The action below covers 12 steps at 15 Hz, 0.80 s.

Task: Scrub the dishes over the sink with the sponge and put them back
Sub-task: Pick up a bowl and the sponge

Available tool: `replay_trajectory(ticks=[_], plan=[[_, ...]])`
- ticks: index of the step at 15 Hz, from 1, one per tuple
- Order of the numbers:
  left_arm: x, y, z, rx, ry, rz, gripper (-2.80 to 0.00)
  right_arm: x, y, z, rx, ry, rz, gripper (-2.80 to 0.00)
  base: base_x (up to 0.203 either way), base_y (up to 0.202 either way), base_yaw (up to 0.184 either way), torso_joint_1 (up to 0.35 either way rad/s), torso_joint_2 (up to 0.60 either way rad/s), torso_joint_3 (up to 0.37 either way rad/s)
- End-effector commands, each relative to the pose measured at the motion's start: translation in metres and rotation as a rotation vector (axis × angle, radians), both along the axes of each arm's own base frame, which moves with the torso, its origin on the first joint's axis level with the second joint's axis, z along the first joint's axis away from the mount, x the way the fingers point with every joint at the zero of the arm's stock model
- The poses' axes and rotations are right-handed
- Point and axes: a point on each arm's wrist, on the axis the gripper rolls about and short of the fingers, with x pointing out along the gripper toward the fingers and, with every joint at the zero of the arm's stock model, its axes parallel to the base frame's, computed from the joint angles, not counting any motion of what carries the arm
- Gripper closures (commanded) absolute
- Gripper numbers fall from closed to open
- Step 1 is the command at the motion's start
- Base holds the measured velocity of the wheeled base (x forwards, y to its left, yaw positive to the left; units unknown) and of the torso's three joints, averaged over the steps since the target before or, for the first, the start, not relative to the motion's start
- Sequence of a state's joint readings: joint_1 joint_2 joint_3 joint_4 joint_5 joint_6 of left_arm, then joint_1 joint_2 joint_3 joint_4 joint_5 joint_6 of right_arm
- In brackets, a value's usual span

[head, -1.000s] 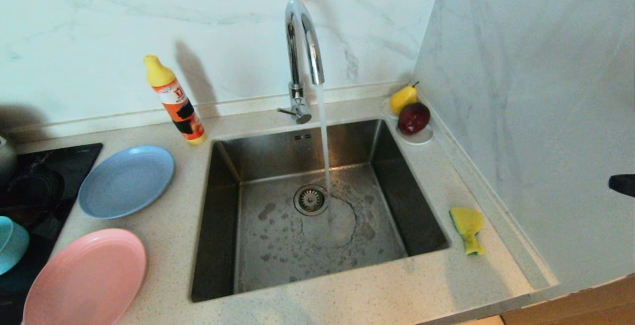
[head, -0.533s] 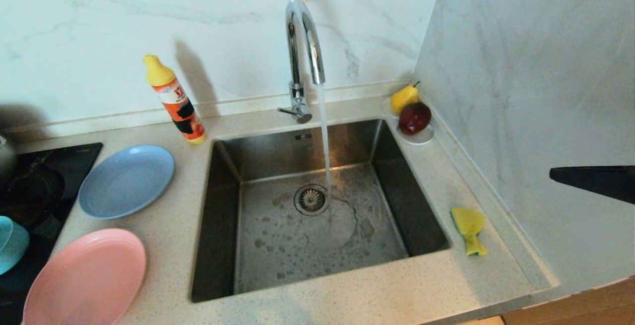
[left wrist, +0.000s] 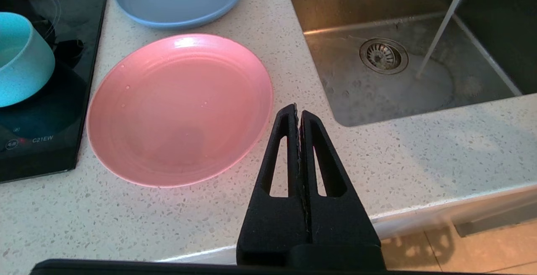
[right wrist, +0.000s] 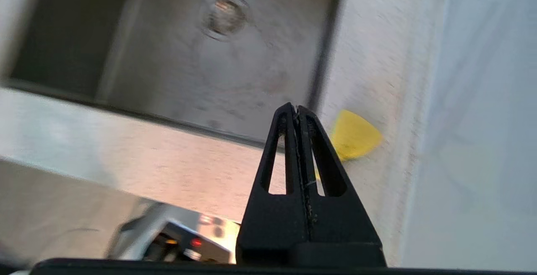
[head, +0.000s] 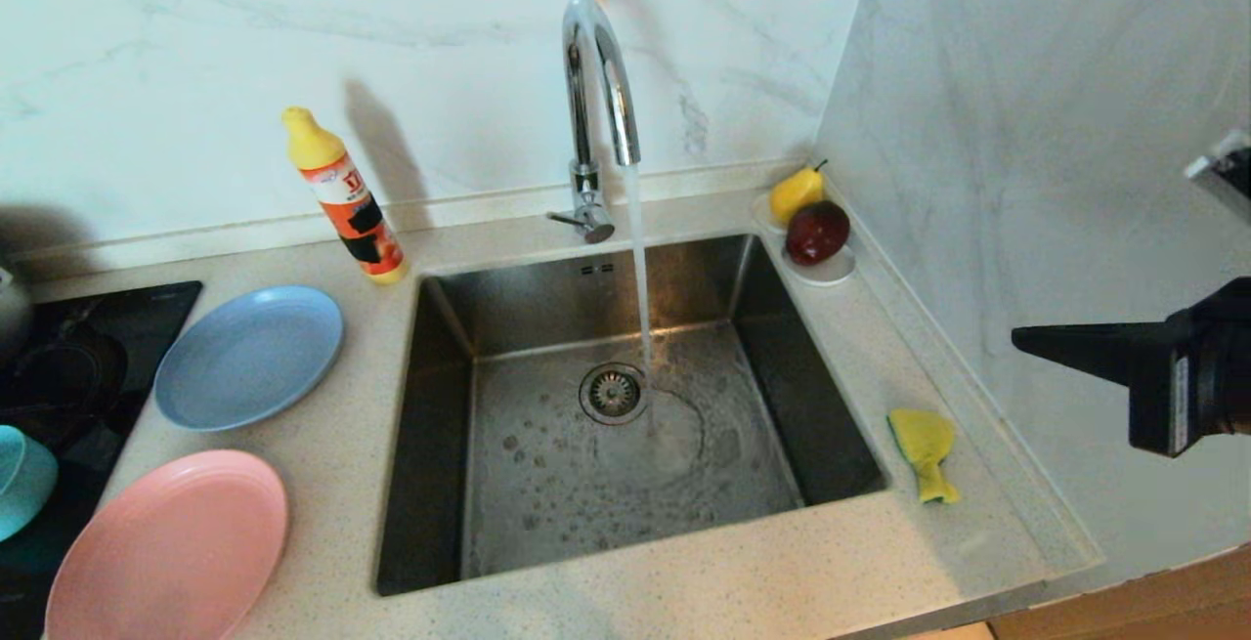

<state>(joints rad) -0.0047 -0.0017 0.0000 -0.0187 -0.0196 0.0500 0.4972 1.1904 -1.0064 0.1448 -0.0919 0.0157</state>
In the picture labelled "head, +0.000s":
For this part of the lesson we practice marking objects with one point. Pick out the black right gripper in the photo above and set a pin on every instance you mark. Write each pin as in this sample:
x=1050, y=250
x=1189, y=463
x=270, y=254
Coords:
x=1202, y=386

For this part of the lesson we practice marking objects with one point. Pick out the yellow fish-shaped sponge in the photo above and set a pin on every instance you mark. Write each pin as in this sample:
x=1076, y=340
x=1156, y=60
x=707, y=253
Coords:
x=921, y=437

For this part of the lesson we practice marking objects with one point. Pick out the chrome faucet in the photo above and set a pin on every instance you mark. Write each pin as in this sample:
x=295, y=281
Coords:
x=586, y=83

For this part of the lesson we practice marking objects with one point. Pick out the yellow orange dish soap bottle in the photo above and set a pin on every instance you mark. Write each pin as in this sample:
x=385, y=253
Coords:
x=350, y=198

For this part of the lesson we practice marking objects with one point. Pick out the metal sink drain strainer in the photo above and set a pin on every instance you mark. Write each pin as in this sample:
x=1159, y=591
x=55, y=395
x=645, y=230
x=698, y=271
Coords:
x=613, y=394

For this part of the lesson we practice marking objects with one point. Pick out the stainless steel sink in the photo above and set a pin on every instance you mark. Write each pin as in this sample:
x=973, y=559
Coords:
x=547, y=493

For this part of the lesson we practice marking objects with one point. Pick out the wooden cabinet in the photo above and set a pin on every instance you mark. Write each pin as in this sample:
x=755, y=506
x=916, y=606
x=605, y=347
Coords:
x=1153, y=611

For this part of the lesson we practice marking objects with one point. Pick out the small white dish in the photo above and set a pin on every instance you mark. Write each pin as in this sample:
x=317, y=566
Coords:
x=760, y=212
x=831, y=275

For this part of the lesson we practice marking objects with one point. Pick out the dark red apple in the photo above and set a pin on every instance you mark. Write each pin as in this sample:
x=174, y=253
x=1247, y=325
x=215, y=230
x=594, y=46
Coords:
x=817, y=233

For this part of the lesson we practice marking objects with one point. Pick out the yellow pear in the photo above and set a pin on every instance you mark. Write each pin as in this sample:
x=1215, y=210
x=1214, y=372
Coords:
x=794, y=194

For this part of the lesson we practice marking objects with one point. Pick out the running water stream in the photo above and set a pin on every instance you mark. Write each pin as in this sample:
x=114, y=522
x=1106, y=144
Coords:
x=640, y=278

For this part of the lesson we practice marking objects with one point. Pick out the blue plastic plate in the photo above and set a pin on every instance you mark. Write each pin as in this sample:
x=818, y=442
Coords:
x=249, y=357

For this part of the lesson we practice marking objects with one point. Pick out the pink plastic plate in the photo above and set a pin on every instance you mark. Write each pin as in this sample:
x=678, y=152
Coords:
x=166, y=552

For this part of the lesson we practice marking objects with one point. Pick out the black induction cooktop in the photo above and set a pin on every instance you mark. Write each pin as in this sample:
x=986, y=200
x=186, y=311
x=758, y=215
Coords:
x=88, y=366

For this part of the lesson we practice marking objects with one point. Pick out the teal ceramic bowl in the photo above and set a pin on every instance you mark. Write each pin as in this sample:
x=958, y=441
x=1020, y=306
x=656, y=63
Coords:
x=24, y=479

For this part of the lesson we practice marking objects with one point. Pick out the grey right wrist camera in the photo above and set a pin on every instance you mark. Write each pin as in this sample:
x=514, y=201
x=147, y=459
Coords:
x=1222, y=171

